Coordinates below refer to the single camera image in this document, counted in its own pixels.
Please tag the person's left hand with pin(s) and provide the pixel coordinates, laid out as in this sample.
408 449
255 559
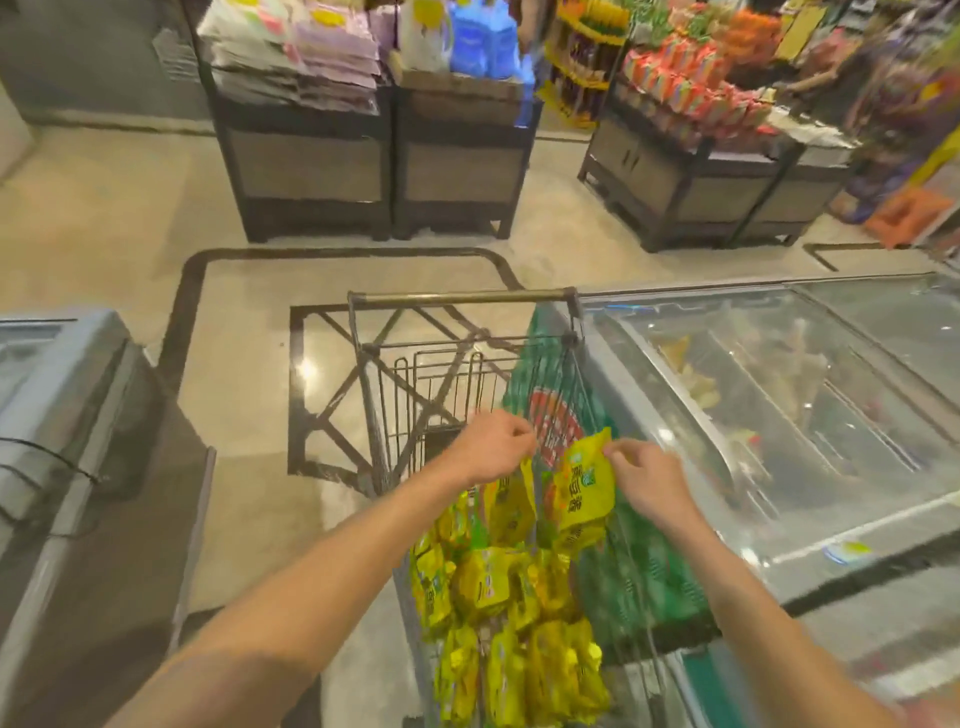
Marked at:
491 446

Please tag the person's right hand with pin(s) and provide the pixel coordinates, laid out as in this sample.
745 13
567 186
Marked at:
656 484

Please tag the group of yellow pouches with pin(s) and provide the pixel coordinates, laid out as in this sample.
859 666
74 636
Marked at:
487 585

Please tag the person's right forearm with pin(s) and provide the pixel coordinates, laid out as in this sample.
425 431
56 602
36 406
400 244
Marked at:
772 630

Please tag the person's left forearm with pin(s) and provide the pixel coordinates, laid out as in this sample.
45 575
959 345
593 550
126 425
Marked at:
300 600

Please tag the pale frozen food packs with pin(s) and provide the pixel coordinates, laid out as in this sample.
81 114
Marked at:
697 382

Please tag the small blue yellow label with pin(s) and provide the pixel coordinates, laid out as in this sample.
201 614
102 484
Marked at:
849 552

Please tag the green checked chest freezer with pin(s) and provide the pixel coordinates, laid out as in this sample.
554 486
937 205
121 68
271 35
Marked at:
862 420

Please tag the dark wood panel display stand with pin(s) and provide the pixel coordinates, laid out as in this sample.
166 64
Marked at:
660 180
307 169
461 172
802 199

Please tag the cardboard tray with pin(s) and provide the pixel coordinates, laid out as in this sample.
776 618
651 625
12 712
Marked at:
457 84

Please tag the orange plastic stool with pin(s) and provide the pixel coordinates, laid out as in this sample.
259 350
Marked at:
907 217

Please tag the yellow display rack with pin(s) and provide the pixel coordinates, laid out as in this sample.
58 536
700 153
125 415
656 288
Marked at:
585 71

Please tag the pile of red snack packets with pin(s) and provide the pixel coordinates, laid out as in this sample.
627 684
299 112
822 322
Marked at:
697 94

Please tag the blue refill pouch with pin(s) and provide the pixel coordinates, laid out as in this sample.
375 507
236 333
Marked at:
469 41
504 45

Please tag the dark sided grey chest freezer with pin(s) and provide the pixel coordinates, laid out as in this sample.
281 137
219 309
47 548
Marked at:
97 525

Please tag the white detergent jug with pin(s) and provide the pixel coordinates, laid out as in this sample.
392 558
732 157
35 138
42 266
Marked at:
424 34

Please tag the stack of white pink bags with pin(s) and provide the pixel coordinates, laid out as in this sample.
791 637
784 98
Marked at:
330 52

